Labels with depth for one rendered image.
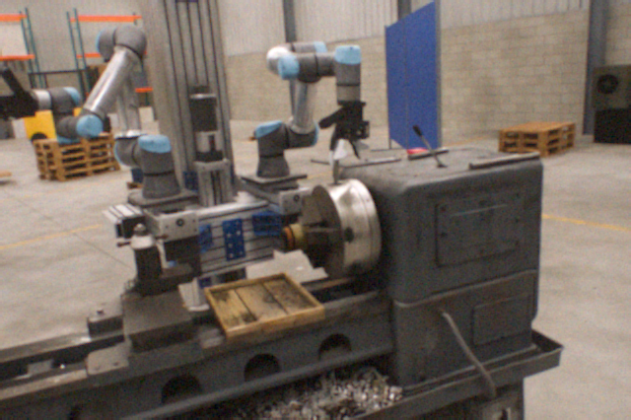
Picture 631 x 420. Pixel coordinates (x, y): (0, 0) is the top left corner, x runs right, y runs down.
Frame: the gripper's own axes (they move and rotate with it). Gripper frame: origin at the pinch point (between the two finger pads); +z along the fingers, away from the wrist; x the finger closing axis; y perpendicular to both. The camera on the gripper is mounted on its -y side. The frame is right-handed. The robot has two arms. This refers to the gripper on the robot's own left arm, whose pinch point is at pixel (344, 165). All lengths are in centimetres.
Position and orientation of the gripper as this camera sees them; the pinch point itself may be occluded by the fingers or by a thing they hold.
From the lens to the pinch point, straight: 167.2
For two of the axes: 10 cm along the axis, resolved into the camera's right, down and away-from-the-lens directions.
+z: 0.3, 9.4, 3.5
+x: 6.1, -3.0, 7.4
